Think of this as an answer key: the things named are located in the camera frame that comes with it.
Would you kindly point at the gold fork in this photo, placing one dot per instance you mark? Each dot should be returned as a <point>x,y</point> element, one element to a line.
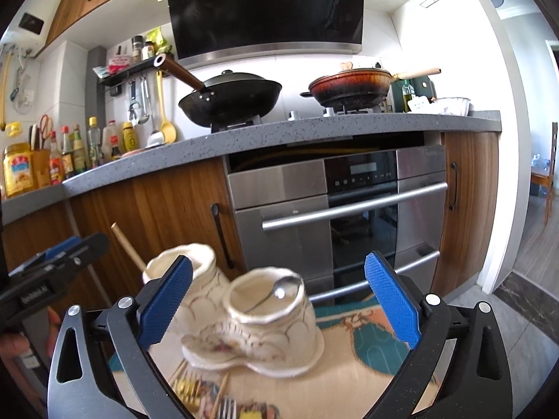
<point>187,388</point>

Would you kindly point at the yellow squeeze bottle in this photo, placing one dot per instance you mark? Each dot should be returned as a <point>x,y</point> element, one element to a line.
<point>130,139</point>

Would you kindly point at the red label sauce bottle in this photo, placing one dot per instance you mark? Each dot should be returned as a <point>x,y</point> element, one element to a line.
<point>55,163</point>

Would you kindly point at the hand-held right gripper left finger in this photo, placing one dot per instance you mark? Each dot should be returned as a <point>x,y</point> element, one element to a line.
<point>166,301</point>

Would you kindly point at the yellow hanging spoon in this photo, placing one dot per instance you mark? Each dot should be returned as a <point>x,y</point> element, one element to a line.
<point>167,128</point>

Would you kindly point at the stainless steel built-in oven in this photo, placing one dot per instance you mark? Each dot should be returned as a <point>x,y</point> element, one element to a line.
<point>279,205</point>

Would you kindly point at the black range hood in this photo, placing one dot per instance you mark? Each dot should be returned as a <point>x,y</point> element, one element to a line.
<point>262,8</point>

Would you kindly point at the white plastic bags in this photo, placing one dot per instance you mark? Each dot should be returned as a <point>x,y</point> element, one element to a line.
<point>454,105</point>

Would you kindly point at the printed horse cloth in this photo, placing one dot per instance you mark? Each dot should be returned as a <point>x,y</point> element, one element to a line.
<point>332,375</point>

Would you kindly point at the yellow lidded jar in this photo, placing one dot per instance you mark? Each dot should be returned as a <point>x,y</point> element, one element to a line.
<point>18,172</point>

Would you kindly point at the white jug with dark label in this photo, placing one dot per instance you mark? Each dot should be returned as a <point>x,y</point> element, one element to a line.
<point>112,142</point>

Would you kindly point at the person's left hand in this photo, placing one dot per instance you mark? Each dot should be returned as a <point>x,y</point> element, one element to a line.
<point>11,345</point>

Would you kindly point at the black wall shelf with jars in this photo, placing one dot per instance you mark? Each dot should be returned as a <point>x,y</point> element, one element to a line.
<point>126,72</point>

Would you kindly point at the olive oil bottle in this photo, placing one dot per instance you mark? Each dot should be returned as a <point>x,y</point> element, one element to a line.
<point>407,96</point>

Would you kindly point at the black wall display panel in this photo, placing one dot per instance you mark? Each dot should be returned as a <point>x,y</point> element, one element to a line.
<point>32,23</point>

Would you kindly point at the dark sauce bottle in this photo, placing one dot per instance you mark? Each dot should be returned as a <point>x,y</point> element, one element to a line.
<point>67,157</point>

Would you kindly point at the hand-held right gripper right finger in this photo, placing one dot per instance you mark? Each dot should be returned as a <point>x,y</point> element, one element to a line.
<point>391,301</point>

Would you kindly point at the wooden knife holder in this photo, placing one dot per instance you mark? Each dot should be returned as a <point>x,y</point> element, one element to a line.
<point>41,168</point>

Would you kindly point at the hanging peeler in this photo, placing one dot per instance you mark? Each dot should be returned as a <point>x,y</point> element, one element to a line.
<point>133,104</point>

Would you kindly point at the clear oil bottle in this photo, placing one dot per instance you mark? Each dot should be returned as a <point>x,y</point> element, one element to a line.
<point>93,146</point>

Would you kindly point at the gas cooktop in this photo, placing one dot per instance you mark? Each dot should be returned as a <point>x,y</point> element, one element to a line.
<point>305,118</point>

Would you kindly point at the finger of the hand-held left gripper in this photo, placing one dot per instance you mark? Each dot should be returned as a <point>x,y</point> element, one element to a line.
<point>61,248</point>
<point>89,248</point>

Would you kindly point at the cream ceramic utensil holder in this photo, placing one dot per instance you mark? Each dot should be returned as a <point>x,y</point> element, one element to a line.
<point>257,336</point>

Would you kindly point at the grey kitchen countertop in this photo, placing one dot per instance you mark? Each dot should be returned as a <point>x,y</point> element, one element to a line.
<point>305,133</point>

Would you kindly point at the narrow wooden lower cabinet door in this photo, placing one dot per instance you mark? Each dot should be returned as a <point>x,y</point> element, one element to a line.
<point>476,209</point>

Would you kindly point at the wooden chopstick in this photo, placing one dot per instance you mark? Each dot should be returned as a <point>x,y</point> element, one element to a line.
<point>127,246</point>
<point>219,395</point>
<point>178,371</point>

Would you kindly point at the metal hanging ladle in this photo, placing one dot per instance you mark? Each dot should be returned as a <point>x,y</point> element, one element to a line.
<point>145,104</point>

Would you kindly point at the metal spoon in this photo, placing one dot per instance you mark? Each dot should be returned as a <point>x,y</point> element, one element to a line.
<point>284,289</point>

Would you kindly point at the silver fork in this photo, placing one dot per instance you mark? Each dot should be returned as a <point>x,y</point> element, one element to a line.
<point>226,408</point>

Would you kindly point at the wooden chair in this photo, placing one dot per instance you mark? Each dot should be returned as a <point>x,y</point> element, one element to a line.
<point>543,179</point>

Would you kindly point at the green label sauce bottle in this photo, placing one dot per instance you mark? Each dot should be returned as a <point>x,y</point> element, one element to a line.
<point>79,152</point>

